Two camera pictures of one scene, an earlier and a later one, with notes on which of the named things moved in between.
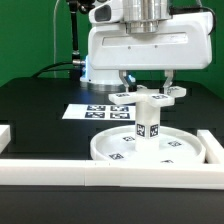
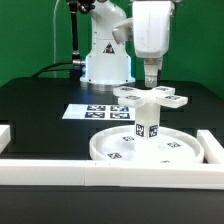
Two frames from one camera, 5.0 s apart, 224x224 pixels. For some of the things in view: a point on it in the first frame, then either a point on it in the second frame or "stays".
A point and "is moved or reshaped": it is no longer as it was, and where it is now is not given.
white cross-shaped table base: x=144 y=94 is moved or reshaped
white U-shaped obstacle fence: x=116 y=173 stays
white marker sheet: x=100 y=112 stays
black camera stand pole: x=76 y=6 stays
